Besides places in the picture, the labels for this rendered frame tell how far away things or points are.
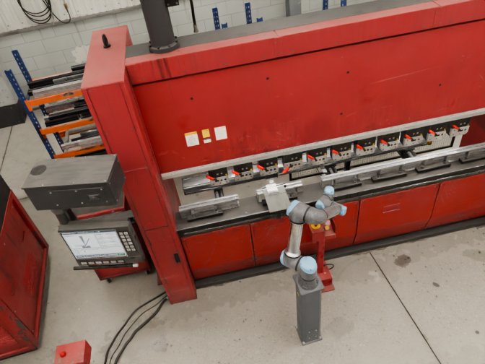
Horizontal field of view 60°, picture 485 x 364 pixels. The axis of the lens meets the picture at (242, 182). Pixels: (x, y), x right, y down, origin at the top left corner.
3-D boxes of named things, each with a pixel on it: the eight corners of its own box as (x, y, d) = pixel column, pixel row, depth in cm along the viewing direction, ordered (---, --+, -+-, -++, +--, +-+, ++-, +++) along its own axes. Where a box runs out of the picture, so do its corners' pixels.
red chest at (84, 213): (104, 289, 412) (63, 222, 345) (107, 250, 449) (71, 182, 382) (154, 278, 415) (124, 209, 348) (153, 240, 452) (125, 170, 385)
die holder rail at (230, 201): (181, 219, 350) (179, 211, 343) (180, 214, 354) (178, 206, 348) (239, 206, 353) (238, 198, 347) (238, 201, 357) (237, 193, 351)
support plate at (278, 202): (269, 212, 328) (269, 211, 327) (262, 191, 347) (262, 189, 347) (291, 208, 329) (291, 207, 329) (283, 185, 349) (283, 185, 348)
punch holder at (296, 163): (284, 171, 334) (283, 155, 323) (281, 165, 340) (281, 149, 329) (302, 167, 335) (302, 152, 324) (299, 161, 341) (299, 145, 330)
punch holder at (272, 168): (260, 176, 333) (258, 160, 322) (258, 170, 339) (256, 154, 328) (278, 172, 334) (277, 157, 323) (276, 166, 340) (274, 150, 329)
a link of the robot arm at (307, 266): (311, 283, 291) (311, 271, 282) (294, 274, 297) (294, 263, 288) (320, 271, 297) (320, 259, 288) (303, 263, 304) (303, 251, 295)
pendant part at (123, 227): (78, 266, 278) (56, 231, 253) (84, 252, 286) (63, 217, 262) (144, 262, 274) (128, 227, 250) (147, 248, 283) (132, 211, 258)
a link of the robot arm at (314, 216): (322, 214, 263) (349, 203, 303) (307, 208, 268) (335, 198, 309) (317, 231, 266) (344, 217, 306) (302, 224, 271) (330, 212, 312)
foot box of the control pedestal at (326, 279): (314, 295, 382) (314, 287, 374) (306, 272, 401) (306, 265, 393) (335, 289, 384) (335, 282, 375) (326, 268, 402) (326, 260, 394)
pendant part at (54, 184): (76, 276, 289) (18, 188, 232) (86, 248, 307) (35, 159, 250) (147, 272, 285) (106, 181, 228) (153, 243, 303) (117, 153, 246)
